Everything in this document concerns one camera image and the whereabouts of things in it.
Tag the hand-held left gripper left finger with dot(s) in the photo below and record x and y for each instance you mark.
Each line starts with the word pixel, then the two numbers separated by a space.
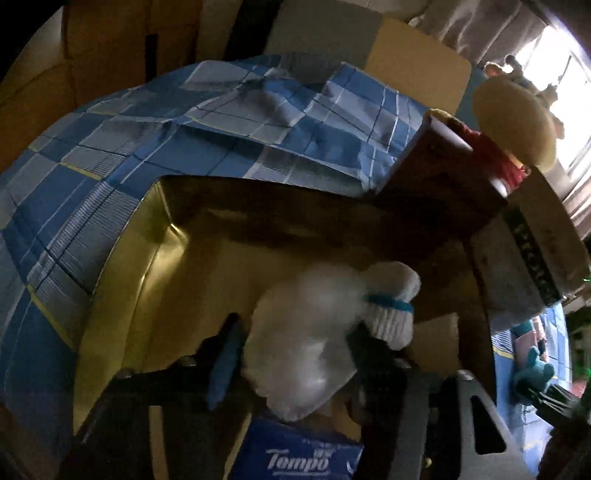
pixel 226 364

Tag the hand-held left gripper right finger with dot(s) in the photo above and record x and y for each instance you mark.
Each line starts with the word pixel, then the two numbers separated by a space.
pixel 374 369

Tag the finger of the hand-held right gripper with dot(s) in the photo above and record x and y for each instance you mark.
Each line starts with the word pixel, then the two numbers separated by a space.
pixel 556 404

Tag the blue elephant plush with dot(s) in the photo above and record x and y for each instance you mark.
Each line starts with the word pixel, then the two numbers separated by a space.
pixel 531 376

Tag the white blue-striped sock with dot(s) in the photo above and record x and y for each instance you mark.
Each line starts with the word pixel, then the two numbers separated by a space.
pixel 392 318

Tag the white plastic bag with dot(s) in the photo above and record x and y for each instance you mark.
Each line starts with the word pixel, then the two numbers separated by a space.
pixel 300 332

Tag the gold tin box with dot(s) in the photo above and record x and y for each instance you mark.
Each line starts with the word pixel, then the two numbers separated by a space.
pixel 152 286

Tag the blue tissue pack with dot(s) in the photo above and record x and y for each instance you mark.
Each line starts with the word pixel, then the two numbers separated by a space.
pixel 295 457

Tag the white metal can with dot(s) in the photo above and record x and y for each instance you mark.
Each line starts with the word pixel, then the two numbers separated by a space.
pixel 521 240

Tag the brown box behind can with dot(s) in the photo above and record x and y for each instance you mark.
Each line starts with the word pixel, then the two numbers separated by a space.
pixel 438 184

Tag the blue plaid bedsheet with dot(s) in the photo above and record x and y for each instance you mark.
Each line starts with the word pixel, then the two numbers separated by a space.
pixel 92 194

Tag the yellow giraffe plush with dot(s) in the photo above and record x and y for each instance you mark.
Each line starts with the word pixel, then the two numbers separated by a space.
pixel 512 124

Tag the blue and tan headboard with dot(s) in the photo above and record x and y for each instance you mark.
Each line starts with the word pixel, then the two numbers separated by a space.
pixel 406 60

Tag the window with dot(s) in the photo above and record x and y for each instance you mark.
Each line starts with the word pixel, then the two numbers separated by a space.
pixel 568 92

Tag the wooden wardrobe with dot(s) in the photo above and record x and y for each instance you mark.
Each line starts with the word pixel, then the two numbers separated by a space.
pixel 69 55

